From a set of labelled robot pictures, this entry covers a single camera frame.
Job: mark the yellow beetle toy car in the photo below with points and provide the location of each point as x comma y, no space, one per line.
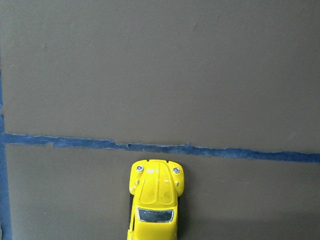
155,186

